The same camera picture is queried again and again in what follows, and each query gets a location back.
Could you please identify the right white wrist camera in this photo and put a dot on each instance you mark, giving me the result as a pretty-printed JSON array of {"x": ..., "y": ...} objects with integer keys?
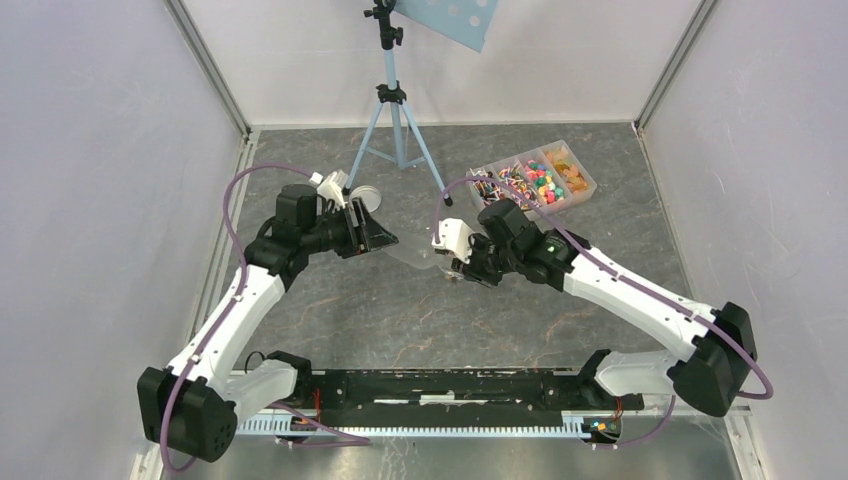
[{"x": 453, "y": 236}]

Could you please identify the light blue tripod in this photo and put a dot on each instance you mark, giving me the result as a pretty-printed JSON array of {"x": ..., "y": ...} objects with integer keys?
[{"x": 410, "y": 148}]

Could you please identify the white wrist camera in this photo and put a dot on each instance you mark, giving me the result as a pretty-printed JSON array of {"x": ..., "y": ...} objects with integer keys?
[
  {"x": 453, "y": 236},
  {"x": 332, "y": 187}
]

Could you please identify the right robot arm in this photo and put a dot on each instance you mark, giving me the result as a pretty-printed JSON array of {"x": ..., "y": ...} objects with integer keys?
[{"x": 706, "y": 353}]

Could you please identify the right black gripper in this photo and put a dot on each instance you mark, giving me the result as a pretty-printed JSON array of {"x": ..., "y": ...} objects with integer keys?
[{"x": 472, "y": 270}]

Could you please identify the clear compartment candy tray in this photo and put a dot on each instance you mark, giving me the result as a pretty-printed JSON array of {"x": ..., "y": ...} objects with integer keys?
[{"x": 551, "y": 176}]

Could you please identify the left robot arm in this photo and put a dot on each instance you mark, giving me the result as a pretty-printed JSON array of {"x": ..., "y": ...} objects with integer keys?
[{"x": 192, "y": 405}]

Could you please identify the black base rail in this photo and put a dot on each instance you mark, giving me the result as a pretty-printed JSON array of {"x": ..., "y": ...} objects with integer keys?
[{"x": 424, "y": 398}]

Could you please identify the clear round jar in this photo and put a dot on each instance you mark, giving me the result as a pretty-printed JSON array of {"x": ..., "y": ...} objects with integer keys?
[{"x": 450, "y": 273}]

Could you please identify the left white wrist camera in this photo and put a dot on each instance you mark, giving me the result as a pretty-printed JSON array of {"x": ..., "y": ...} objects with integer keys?
[{"x": 332, "y": 187}]

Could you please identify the clear plastic scoop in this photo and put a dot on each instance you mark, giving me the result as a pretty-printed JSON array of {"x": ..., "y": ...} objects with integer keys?
[{"x": 417, "y": 252}]

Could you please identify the light blue perforated board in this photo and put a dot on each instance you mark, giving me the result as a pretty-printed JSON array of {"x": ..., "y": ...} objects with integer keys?
[{"x": 463, "y": 21}]

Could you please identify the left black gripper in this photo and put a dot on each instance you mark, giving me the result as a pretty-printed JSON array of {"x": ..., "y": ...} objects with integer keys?
[{"x": 368, "y": 236}]

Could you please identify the round metal lid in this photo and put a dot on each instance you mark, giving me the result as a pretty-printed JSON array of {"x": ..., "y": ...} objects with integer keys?
[{"x": 370, "y": 197}]

